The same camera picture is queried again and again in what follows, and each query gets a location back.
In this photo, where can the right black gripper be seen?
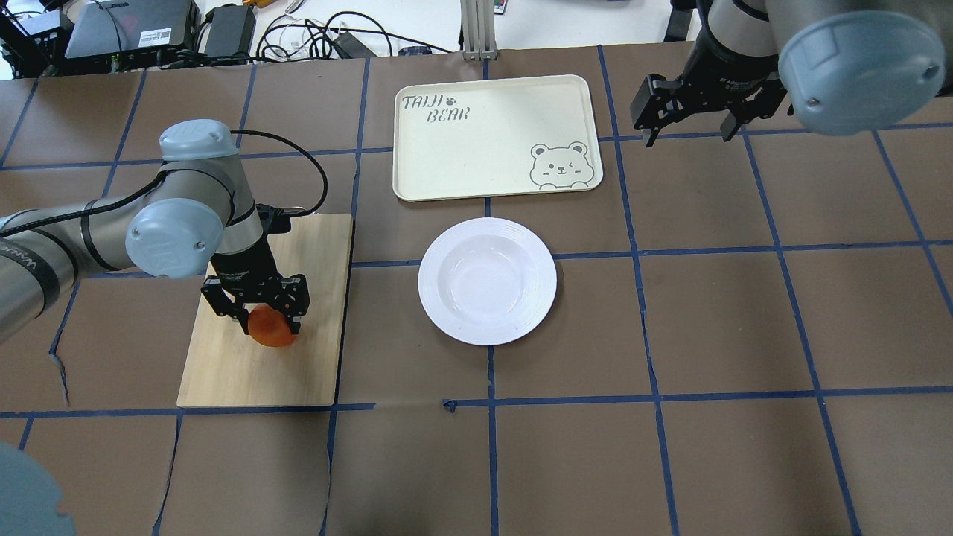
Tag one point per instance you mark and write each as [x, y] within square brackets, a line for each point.
[721, 65]

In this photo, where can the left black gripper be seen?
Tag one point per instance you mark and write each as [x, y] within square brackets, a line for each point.
[243, 264]

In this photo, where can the orange fruit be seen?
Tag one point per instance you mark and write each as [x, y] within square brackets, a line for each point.
[268, 327]

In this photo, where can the white round plate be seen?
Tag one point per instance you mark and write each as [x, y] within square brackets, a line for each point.
[487, 281]

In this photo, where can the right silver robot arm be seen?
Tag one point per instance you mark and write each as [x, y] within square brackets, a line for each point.
[845, 67]

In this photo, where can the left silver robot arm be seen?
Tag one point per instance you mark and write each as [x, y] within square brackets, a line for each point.
[198, 211]

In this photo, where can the cream bear tray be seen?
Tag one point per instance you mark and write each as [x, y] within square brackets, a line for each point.
[493, 138]

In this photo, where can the wooden cutting board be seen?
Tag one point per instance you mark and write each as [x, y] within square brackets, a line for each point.
[268, 366]

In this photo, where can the black power brick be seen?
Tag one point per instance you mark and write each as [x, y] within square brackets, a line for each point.
[229, 31]

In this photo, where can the aluminium frame post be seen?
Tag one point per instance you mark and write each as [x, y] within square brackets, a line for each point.
[479, 30]

